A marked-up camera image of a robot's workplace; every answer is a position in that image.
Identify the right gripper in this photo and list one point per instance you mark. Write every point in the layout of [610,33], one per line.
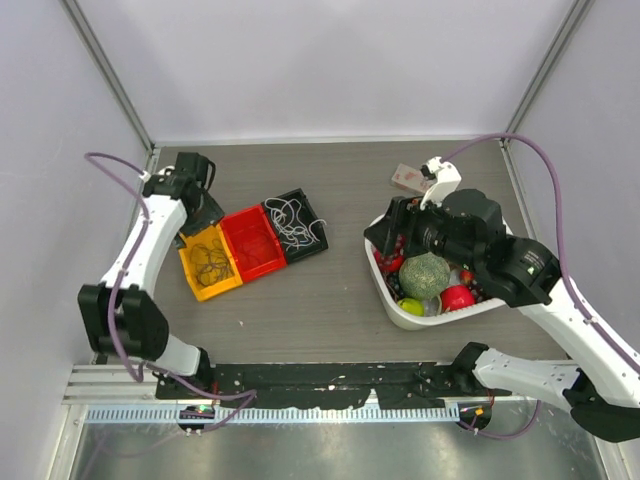
[404,216]

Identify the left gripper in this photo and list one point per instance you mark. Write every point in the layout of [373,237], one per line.
[210,213]

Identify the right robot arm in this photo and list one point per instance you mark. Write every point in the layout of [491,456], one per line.
[601,390]

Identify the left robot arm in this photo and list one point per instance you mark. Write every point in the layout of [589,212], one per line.
[120,316]

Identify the dark red grape bunch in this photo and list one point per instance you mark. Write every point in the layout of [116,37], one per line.
[393,262]

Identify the dark blue grape bunch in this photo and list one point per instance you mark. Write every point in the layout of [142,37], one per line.
[393,284]

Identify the green cantaloupe melon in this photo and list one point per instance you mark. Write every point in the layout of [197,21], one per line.
[424,277]

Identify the red white card box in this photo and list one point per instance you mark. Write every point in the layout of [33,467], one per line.
[409,179]

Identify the small green apple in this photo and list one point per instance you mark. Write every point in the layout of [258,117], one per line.
[412,306]

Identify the black plastic bin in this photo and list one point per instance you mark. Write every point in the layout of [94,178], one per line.
[299,230]

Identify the red plastic bin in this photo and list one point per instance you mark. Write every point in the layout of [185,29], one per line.
[252,243]

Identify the white plastic basket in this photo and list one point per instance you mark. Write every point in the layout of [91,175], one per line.
[410,322]

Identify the yellow plastic bin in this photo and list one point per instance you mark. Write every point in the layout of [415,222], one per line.
[208,264]

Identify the red apple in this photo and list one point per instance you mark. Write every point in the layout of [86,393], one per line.
[456,298]

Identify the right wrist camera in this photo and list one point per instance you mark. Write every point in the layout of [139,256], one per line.
[443,179]

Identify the slotted cable duct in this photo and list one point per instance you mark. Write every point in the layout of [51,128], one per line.
[196,414]

